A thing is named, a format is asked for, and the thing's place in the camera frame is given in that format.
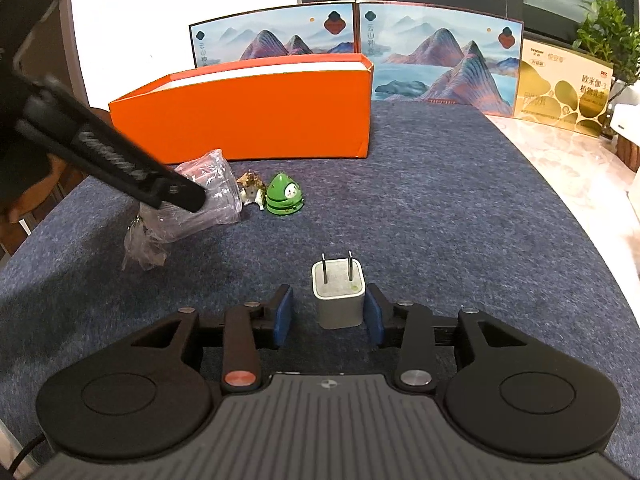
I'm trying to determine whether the blue-grey felt mat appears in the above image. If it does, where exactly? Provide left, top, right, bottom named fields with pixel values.
left=0, top=99, right=640, bottom=476

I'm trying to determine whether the clear plastic bag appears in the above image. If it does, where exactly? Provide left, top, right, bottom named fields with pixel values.
left=122, top=149, right=242, bottom=272

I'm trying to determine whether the large landscape print box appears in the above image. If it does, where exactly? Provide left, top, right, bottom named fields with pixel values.
left=355, top=1, right=524, bottom=118

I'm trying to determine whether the green potted plant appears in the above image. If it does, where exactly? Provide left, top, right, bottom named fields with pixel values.
left=571, top=0, right=640, bottom=107

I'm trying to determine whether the orange cardboard box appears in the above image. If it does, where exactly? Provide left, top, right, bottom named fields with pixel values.
left=108, top=55, right=375, bottom=164

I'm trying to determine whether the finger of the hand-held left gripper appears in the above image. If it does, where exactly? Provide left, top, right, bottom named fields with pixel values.
left=14, top=74, right=207, bottom=214

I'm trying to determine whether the green round toy figure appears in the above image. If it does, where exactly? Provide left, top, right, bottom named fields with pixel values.
left=264, top=172, right=305, bottom=217

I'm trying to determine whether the white plug charger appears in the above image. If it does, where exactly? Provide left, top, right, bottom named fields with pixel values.
left=311, top=250, right=368, bottom=330

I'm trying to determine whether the black cable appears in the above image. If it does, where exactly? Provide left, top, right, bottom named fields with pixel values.
left=0, top=432, right=51, bottom=480

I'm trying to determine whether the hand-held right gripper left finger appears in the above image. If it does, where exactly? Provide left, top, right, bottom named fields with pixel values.
left=129, top=284, right=295, bottom=395

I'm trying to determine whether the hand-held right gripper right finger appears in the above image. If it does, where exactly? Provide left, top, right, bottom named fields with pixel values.
left=363, top=284, right=527, bottom=395

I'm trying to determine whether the gold printed box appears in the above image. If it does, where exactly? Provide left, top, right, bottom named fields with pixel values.
left=513, top=37, right=614, bottom=137

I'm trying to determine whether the small landscape print box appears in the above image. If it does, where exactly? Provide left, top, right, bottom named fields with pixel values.
left=188, top=2, right=359, bottom=69

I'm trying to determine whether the small brown white figurine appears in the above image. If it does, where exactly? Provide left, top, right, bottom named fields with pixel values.
left=236, top=171, right=267, bottom=209

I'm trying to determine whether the white object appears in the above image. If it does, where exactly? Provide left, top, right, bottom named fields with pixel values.
left=611, top=104, right=640, bottom=142

